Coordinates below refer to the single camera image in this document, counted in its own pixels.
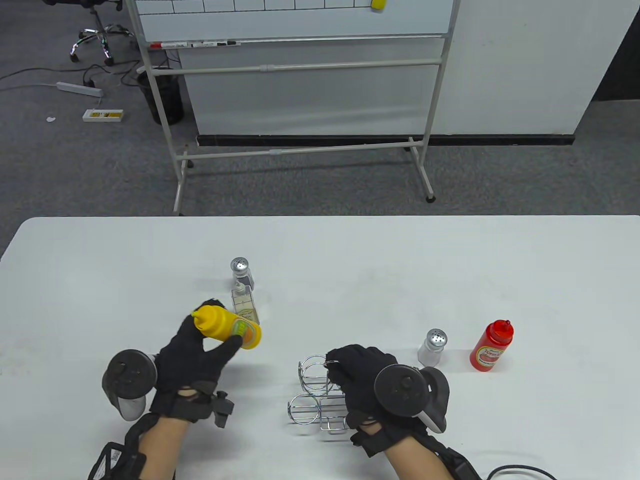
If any white salt shaker seasoning bottle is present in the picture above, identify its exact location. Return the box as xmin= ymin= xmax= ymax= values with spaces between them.
xmin=417 ymin=328 xmax=448 ymax=367

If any silver wire seasoning rack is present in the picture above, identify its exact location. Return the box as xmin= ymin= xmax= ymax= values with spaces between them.
xmin=287 ymin=352 xmax=351 ymax=434

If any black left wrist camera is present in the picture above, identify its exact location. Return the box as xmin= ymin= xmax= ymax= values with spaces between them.
xmin=87 ymin=441 xmax=149 ymax=480

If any square clear oil seasoning bottle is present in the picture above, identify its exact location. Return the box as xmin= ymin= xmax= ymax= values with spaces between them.
xmin=231 ymin=281 xmax=261 ymax=326

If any black round hand controller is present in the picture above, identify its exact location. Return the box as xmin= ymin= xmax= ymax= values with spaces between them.
xmin=374 ymin=364 xmax=451 ymax=435
xmin=101 ymin=349 xmax=159 ymax=421

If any office chair base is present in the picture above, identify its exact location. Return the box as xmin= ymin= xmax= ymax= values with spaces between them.
xmin=42 ymin=0 xmax=136 ymax=67

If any white power strip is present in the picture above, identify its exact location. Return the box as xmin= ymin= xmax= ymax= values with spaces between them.
xmin=56 ymin=82 xmax=105 ymax=98

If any red squeeze seasoning bottle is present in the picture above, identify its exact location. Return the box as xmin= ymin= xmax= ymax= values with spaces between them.
xmin=469 ymin=320 xmax=514 ymax=373

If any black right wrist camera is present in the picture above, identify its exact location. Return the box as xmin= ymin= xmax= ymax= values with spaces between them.
xmin=440 ymin=447 xmax=484 ymax=480

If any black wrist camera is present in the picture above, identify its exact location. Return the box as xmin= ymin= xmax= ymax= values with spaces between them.
xmin=87 ymin=441 xmax=149 ymax=480
xmin=440 ymin=447 xmax=484 ymax=480

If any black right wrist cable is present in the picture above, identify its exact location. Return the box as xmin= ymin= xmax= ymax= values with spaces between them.
xmin=482 ymin=464 xmax=557 ymax=480

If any black floor cable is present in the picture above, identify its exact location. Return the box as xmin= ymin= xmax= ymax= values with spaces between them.
xmin=0 ymin=59 xmax=146 ymax=93

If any person's right forearm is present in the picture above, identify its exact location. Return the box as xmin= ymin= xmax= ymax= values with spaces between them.
xmin=385 ymin=435 xmax=451 ymax=480

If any black mesh waste bin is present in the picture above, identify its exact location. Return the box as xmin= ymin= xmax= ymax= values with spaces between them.
xmin=137 ymin=67 xmax=185 ymax=126

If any whiteboard on rolling stand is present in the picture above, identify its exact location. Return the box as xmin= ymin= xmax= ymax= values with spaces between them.
xmin=125 ymin=0 xmax=461 ymax=217

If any person's left hand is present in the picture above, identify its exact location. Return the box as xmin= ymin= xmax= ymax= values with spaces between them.
xmin=149 ymin=298 xmax=246 ymax=431

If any dark pepper shaker seasoning bottle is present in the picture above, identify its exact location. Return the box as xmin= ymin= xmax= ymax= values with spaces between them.
xmin=230 ymin=257 xmax=256 ymax=292

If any white and yellow flat box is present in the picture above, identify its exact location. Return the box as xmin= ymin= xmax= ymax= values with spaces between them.
xmin=82 ymin=109 xmax=126 ymax=123

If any yellow squeeze seasoning bottle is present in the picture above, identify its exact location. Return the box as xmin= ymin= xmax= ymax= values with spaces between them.
xmin=191 ymin=302 xmax=263 ymax=351

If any black round right hand controller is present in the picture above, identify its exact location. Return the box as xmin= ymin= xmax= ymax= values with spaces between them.
xmin=374 ymin=364 xmax=451 ymax=435

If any person's right hand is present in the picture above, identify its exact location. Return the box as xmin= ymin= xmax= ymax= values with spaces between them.
xmin=325 ymin=344 xmax=432 ymax=459

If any black round left hand controller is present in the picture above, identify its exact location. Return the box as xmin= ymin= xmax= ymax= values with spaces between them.
xmin=101 ymin=349 xmax=159 ymax=421

